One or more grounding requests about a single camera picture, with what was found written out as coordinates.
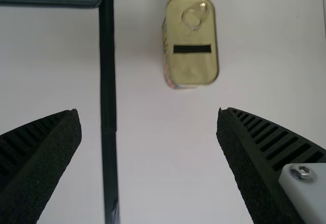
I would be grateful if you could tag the gold rectangular tin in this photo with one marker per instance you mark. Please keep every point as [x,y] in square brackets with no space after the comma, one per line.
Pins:
[193,66]

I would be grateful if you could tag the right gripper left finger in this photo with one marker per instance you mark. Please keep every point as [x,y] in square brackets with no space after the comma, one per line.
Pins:
[33,163]

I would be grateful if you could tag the black strip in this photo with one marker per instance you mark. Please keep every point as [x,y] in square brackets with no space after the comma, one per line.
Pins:
[108,81]

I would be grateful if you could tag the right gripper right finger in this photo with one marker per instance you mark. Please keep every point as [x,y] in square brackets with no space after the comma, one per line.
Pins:
[262,163]

